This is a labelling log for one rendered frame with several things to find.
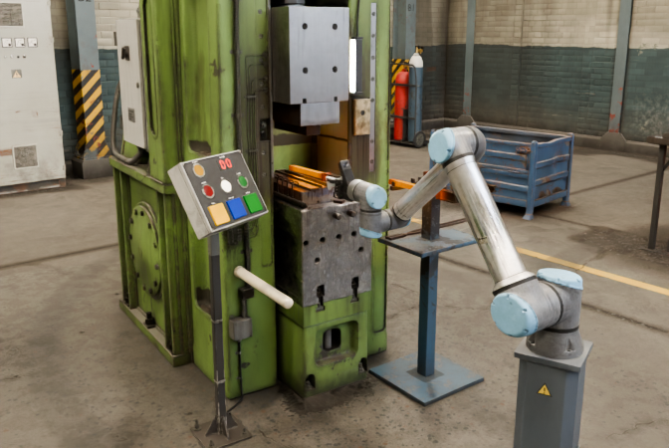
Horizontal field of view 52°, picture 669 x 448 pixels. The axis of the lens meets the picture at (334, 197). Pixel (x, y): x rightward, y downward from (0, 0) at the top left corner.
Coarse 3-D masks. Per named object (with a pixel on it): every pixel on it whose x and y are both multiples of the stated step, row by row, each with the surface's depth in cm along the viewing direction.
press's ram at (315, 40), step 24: (288, 24) 279; (312, 24) 285; (336, 24) 291; (288, 48) 282; (312, 48) 287; (336, 48) 294; (288, 72) 284; (312, 72) 289; (336, 72) 296; (288, 96) 287; (312, 96) 291; (336, 96) 298
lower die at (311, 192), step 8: (288, 176) 326; (296, 176) 321; (312, 176) 325; (280, 184) 314; (288, 184) 313; (296, 184) 310; (304, 184) 308; (312, 184) 309; (320, 184) 304; (280, 192) 315; (288, 192) 308; (296, 192) 302; (304, 192) 299; (312, 192) 301; (320, 192) 303; (328, 192) 306; (304, 200) 300; (312, 200) 302; (320, 200) 304; (328, 200) 307
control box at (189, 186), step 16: (192, 160) 252; (208, 160) 258; (224, 160) 265; (240, 160) 272; (176, 176) 249; (192, 176) 249; (208, 176) 255; (224, 176) 261; (192, 192) 246; (224, 192) 258; (240, 192) 265; (256, 192) 272; (192, 208) 248; (192, 224) 250; (208, 224) 246; (224, 224) 251; (240, 224) 268
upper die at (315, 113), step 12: (276, 108) 307; (288, 108) 298; (300, 108) 290; (312, 108) 293; (324, 108) 296; (336, 108) 300; (288, 120) 300; (300, 120) 291; (312, 120) 294; (324, 120) 297; (336, 120) 301
